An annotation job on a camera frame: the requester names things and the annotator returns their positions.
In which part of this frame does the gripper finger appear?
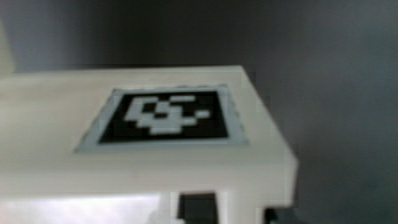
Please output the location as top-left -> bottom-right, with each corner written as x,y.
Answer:
178,193 -> 219,224

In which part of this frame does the white drawer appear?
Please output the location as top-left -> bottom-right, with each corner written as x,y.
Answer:
0,66 -> 297,224

